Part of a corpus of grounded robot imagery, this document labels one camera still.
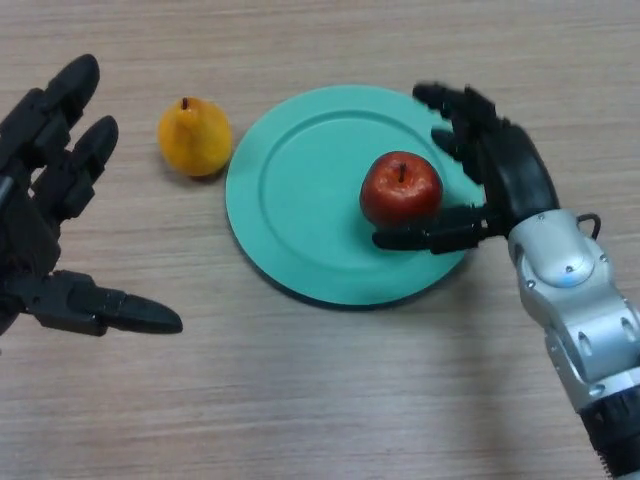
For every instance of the red apple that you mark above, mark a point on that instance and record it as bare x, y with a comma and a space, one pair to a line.
400, 187

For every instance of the yellow pear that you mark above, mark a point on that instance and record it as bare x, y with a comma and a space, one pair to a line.
195, 140

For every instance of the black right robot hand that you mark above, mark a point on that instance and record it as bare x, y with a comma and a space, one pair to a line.
520, 175

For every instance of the green round plate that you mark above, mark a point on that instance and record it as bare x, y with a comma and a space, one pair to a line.
310, 210

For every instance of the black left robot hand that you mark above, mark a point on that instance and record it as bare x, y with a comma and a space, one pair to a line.
30, 235

